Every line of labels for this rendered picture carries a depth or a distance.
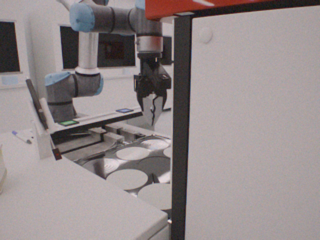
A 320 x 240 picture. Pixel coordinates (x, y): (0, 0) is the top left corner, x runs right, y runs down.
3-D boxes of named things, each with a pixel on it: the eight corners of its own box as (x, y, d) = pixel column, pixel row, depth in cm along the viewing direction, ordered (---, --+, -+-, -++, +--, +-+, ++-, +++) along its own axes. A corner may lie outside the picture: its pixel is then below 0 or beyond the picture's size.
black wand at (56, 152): (23, 78, 49) (24, 75, 48) (29, 78, 50) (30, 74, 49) (55, 161, 46) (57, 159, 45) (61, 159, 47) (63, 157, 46)
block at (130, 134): (140, 138, 89) (140, 131, 88) (134, 140, 87) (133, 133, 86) (126, 134, 94) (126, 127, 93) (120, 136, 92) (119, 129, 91)
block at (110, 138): (124, 144, 83) (124, 136, 82) (117, 146, 81) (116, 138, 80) (111, 139, 88) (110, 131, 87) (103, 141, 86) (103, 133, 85)
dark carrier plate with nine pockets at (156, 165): (242, 162, 65) (242, 160, 65) (164, 226, 40) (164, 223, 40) (153, 137, 86) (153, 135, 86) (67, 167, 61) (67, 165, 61)
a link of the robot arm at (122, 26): (101, 9, 70) (117, 2, 61) (132, 13, 76) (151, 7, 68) (102, 35, 72) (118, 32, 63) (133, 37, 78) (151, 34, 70)
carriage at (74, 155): (142, 145, 90) (141, 138, 90) (51, 179, 64) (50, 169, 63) (128, 140, 95) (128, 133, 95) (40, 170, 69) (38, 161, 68)
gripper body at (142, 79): (155, 92, 75) (155, 53, 71) (166, 95, 67) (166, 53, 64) (133, 93, 72) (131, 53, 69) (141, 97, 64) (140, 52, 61)
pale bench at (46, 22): (149, 117, 488) (148, 16, 434) (70, 138, 357) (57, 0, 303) (116, 110, 556) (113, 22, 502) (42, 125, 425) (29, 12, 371)
